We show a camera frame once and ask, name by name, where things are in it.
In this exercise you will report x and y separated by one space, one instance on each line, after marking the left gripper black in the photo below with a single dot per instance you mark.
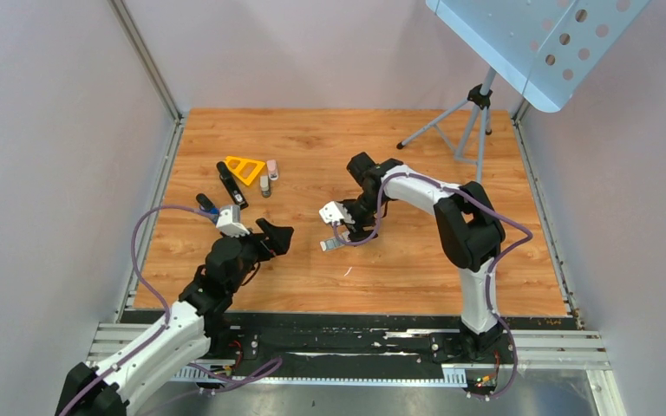
277 241

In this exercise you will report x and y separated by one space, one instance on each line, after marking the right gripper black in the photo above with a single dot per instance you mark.
357 231

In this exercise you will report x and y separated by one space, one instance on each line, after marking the grey white stapler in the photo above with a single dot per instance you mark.
265 186

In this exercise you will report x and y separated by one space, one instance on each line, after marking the pink stapler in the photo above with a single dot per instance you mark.
272 169

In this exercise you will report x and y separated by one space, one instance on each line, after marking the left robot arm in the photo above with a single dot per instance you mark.
193 326

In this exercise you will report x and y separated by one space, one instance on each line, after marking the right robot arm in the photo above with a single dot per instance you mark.
471 236

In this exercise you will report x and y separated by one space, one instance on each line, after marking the yellow plastic triangle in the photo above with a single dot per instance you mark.
243 169

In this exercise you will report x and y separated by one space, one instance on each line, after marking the light blue music stand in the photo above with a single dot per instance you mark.
542 49

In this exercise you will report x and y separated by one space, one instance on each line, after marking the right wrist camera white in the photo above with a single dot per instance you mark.
335 213

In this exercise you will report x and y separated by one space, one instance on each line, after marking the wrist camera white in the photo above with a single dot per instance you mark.
335 213
229 222

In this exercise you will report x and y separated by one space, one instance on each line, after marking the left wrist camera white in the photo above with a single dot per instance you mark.
229 222

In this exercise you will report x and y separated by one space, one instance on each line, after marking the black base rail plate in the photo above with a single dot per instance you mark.
361 347

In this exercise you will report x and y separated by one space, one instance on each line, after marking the aluminium frame post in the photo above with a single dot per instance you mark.
133 34

